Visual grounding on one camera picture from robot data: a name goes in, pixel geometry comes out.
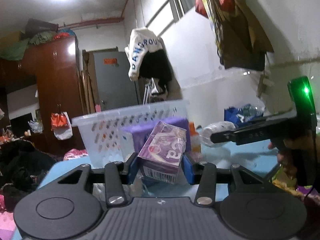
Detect dark red wooden wardrobe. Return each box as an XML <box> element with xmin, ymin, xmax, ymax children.
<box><xmin>1</xmin><ymin>36</ymin><xmax>84</xmax><ymax>155</ymax></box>

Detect black clothing pile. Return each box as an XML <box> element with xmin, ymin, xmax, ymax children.
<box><xmin>1</xmin><ymin>140</ymin><xmax>57</xmax><ymax>212</ymax></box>

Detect brown hanging bags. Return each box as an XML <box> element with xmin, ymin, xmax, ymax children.
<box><xmin>211</xmin><ymin>0</ymin><xmax>274</xmax><ymax>72</ymax></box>

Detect grey metal door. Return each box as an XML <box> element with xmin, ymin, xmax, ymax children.
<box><xmin>93</xmin><ymin>51</ymin><xmax>139</xmax><ymax>111</ymax></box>

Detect small purple product box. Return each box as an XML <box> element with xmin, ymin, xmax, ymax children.
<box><xmin>138</xmin><ymin>121</ymin><xmax>187</xmax><ymax>184</ymax></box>

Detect dark blue shopping bag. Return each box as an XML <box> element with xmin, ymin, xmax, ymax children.
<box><xmin>224</xmin><ymin>104</ymin><xmax>265</xmax><ymax>128</ymax></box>

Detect white plastic laundry basket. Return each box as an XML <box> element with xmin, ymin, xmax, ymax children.
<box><xmin>72</xmin><ymin>100</ymin><xmax>188</xmax><ymax>168</ymax></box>

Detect clear plastic bottle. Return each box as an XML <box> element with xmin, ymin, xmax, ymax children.
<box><xmin>199</xmin><ymin>121</ymin><xmax>237</xmax><ymax>148</ymax></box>

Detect person right hand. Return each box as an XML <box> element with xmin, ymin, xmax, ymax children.
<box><xmin>277</xmin><ymin>132</ymin><xmax>319</xmax><ymax>191</ymax></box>

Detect red hanging bag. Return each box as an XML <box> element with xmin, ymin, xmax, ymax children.
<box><xmin>195</xmin><ymin>0</ymin><xmax>208</xmax><ymax>18</ymax></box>

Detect white black hanging jacket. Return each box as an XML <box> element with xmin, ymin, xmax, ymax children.
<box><xmin>125</xmin><ymin>27</ymin><xmax>172</xmax><ymax>99</ymax></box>

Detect orange white hanging bag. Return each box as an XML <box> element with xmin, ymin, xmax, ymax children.
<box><xmin>50</xmin><ymin>104</ymin><xmax>73</xmax><ymax>140</ymax></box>

